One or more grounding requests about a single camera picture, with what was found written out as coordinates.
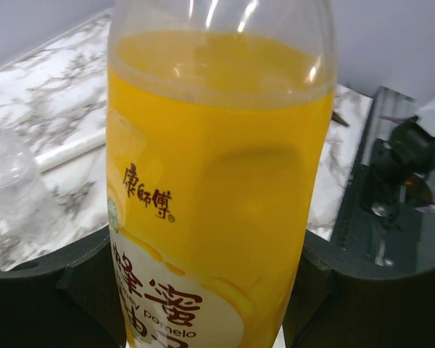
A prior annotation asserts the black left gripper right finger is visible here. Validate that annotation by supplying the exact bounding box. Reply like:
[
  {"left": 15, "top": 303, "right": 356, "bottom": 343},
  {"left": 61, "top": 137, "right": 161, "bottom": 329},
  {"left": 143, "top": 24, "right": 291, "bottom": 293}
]
[{"left": 283, "top": 232, "right": 435, "bottom": 347}]

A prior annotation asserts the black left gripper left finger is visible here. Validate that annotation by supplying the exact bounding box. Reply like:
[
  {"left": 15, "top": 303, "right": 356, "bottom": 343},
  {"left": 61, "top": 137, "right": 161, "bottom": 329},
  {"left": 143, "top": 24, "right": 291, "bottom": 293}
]
[{"left": 0, "top": 228, "right": 126, "bottom": 347}]

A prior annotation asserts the clear plastic bottle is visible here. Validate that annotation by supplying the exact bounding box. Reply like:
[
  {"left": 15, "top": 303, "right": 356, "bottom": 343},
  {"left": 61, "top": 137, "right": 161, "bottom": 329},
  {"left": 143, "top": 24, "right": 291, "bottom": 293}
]
[{"left": 0, "top": 128, "right": 48, "bottom": 231}]

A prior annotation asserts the yellow pomelo drink bottle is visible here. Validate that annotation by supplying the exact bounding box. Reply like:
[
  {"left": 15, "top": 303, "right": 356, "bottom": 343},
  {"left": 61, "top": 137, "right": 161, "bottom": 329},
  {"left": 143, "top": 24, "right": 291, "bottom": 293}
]
[{"left": 106, "top": 1, "right": 338, "bottom": 347}]

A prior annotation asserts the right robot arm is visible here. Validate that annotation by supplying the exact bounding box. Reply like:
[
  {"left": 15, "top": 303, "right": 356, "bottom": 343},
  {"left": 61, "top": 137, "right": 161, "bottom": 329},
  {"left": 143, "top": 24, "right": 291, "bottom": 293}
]
[{"left": 362, "top": 86, "right": 435, "bottom": 218}]

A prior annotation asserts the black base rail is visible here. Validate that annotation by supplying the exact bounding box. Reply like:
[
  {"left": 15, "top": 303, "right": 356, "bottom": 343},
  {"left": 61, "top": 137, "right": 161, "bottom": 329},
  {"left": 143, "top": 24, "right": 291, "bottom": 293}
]
[{"left": 327, "top": 85, "right": 435, "bottom": 269}]

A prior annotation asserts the white PVC pipe frame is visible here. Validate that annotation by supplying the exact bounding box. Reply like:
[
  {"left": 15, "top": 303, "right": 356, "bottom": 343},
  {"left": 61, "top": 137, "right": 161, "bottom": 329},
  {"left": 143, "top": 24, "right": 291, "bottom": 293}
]
[{"left": 36, "top": 128, "right": 106, "bottom": 173}]

